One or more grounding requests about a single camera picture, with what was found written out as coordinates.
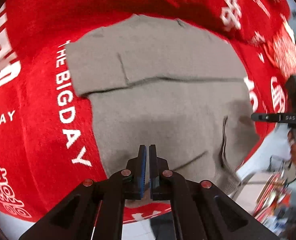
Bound red printed blanket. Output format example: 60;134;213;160
0;0;296;224

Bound black wire rack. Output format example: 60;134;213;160
269;155;292;178

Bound grey sweater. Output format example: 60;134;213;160
65;14;261;208

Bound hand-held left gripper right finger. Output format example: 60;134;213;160
149;144;280;240

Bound person's dark pants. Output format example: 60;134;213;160
150;216;175;240

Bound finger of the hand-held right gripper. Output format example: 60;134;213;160
251;112;280;123

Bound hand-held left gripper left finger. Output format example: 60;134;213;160
19;144;147;240

